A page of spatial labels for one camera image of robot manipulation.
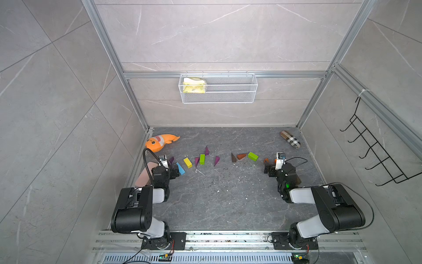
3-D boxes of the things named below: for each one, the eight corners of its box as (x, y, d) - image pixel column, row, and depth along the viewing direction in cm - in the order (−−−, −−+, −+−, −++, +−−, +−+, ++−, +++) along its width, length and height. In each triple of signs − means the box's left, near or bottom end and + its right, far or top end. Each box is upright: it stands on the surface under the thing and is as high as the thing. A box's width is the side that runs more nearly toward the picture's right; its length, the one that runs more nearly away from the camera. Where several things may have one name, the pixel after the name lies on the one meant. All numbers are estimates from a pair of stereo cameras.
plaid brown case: (295, 150, 109) (297, 146, 106) (278, 135, 118) (279, 131, 115) (300, 146, 111) (303, 143, 108) (283, 132, 120) (285, 129, 117)
